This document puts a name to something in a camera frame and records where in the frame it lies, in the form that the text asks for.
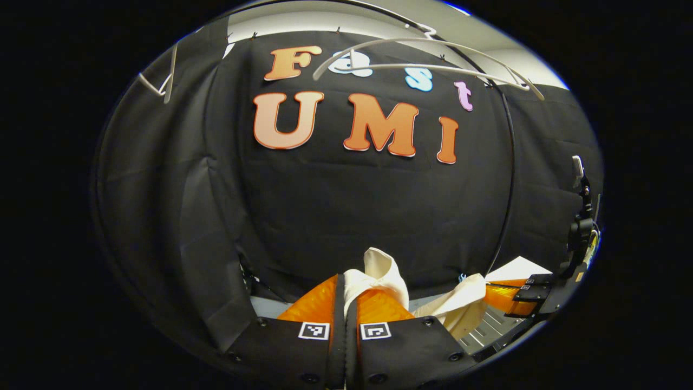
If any black backdrop cloth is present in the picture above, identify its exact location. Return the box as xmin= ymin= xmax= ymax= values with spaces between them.
xmin=92 ymin=22 xmax=604 ymax=353

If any white flat board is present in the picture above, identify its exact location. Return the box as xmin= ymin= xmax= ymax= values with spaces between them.
xmin=485 ymin=256 xmax=553 ymax=282

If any row of black backdrop clips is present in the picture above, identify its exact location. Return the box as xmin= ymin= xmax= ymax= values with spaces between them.
xmin=225 ymin=26 xmax=493 ymax=87

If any cream button jacket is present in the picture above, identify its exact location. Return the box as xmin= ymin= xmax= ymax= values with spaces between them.
xmin=343 ymin=248 xmax=488 ymax=342

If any white plastic hanger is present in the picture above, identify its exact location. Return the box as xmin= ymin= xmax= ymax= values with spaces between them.
xmin=313 ymin=22 xmax=546 ymax=102
xmin=138 ymin=43 xmax=179 ymax=103

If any black clothes rack rail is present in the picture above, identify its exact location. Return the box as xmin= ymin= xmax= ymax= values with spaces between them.
xmin=206 ymin=0 xmax=518 ymax=277

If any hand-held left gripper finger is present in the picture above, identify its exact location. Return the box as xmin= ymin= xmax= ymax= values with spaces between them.
xmin=225 ymin=274 xmax=347 ymax=390
xmin=345 ymin=287 xmax=480 ymax=390

